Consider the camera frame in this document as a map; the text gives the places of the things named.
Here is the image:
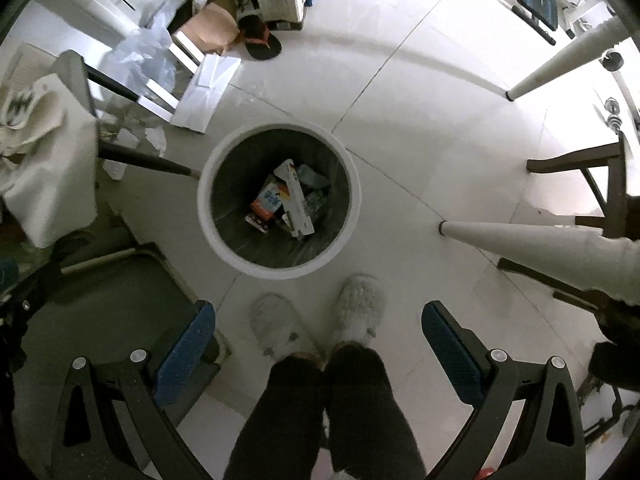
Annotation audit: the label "white box with striped corner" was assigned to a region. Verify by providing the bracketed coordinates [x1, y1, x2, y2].
[273, 158, 316, 239]

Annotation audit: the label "grey metal-framed chair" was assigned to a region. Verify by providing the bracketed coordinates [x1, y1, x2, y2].
[14, 241, 222, 413]

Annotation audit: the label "chrome dumbbell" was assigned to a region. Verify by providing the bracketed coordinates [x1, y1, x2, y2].
[602, 99, 624, 129]

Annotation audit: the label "curl bar with black plates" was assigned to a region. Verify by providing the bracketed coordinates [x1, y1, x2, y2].
[601, 50, 625, 92]

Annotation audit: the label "white table legs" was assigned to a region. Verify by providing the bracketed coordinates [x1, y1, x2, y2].
[438, 16, 640, 307]

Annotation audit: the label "crumpled white paper scrap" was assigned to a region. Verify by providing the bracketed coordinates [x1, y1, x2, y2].
[144, 126, 169, 154]

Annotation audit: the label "flat brown cardboard sheet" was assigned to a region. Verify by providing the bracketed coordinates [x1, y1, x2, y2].
[172, 0, 239, 56]

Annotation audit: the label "person's right white slipper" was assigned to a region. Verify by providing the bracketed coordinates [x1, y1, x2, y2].
[333, 273, 387, 349]

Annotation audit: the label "person's black pants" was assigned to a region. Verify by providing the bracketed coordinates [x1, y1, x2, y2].
[222, 344, 429, 480]

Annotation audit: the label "blue white orange packet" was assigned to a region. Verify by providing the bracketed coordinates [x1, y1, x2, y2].
[249, 182, 291, 222]

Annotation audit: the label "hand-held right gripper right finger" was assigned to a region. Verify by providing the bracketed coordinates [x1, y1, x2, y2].
[421, 300, 586, 480]

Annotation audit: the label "person's white slipper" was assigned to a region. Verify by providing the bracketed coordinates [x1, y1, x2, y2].
[248, 293, 322, 362]
[333, 273, 387, 349]

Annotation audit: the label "clear plastic sheet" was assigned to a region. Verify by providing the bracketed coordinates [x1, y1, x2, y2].
[106, 0, 179, 112]

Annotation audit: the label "person's left white slipper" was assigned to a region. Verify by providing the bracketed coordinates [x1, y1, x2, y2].
[248, 293, 322, 362]

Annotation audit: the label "cream checkered tote bag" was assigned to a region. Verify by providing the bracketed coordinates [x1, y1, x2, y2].
[0, 72, 99, 249]

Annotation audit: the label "flat white carton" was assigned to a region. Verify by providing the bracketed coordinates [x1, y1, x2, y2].
[170, 53, 243, 134]

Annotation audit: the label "black and orange cap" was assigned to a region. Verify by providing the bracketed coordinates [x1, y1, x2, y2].
[237, 13, 284, 61]

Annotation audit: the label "dark cloth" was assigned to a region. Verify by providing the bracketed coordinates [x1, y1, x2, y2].
[586, 290, 640, 393]

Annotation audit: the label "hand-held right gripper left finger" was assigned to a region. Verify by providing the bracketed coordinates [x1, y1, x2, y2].
[50, 300, 217, 480]

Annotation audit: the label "black-legged chair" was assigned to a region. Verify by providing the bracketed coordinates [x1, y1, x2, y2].
[49, 49, 202, 182]

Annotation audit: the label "white round trash bin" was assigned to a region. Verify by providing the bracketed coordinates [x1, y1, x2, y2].
[196, 122, 362, 281]

